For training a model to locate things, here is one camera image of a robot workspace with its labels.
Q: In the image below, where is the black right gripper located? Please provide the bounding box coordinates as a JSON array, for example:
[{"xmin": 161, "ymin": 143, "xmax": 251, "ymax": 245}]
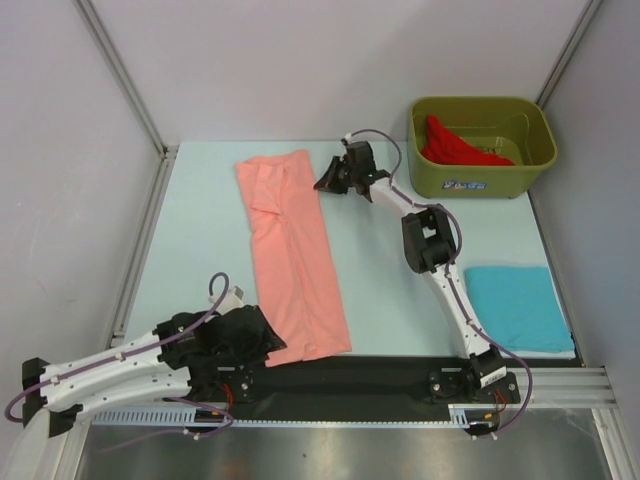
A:
[{"xmin": 317, "ymin": 156, "xmax": 360, "ymax": 195}]

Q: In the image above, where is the pink t shirt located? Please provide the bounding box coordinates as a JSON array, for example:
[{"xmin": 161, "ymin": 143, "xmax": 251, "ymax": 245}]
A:
[{"xmin": 236, "ymin": 150, "xmax": 352, "ymax": 367}]

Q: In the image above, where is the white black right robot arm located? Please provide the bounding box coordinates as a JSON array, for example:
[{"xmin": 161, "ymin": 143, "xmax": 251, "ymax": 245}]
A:
[{"xmin": 314, "ymin": 138, "xmax": 509, "ymax": 402}]

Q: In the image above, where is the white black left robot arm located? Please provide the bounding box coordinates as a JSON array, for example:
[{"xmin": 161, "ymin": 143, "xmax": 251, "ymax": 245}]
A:
[{"xmin": 5, "ymin": 305, "xmax": 286, "ymax": 437}]

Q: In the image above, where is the red t shirt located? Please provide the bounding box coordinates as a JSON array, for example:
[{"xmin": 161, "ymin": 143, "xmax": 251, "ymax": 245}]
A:
[{"xmin": 421, "ymin": 115, "xmax": 514, "ymax": 167}]

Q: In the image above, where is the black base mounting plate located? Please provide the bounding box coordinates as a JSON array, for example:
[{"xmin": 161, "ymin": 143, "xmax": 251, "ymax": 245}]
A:
[{"xmin": 199, "ymin": 350, "xmax": 586, "ymax": 422}]

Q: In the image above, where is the olive green plastic bin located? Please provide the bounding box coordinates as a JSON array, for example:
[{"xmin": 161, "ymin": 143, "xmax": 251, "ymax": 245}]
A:
[{"xmin": 407, "ymin": 96, "xmax": 557, "ymax": 199}]

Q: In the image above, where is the folded blue t shirt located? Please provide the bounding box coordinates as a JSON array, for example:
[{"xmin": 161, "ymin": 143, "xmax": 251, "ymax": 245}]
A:
[{"xmin": 464, "ymin": 266, "xmax": 576, "ymax": 359}]

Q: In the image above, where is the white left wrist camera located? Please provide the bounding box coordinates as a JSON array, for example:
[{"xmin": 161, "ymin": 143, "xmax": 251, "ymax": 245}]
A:
[{"xmin": 209, "ymin": 286, "xmax": 245, "ymax": 315}]

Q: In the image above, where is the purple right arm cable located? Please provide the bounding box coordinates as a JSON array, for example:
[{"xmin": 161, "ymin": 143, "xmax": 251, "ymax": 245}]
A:
[{"xmin": 344, "ymin": 128, "xmax": 534, "ymax": 441}]

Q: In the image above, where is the white slotted cable duct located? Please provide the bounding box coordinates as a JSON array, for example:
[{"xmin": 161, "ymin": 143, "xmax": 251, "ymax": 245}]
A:
[{"xmin": 90, "ymin": 405, "xmax": 496, "ymax": 429}]

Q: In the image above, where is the left aluminium corner post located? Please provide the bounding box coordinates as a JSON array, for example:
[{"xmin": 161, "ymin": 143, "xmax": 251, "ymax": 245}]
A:
[{"xmin": 73, "ymin": 0, "xmax": 179, "ymax": 161}]

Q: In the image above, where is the aluminium corner post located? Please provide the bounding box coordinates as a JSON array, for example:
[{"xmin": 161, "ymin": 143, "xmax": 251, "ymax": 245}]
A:
[
  {"xmin": 73, "ymin": 0, "xmax": 179, "ymax": 161},
  {"xmin": 535, "ymin": 0, "xmax": 605, "ymax": 110}
]

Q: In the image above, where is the aluminium front frame rail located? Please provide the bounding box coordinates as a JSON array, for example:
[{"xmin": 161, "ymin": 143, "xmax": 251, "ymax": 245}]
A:
[{"xmin": 449, "ymin": 367, "xmax": 614, "ymax": 407}]

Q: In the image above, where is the right aluminium corner post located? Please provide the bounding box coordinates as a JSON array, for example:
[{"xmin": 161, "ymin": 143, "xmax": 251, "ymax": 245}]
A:
[{"xmin": 535, "ymin": 0, "xmax": 605, "ymax": 110}]

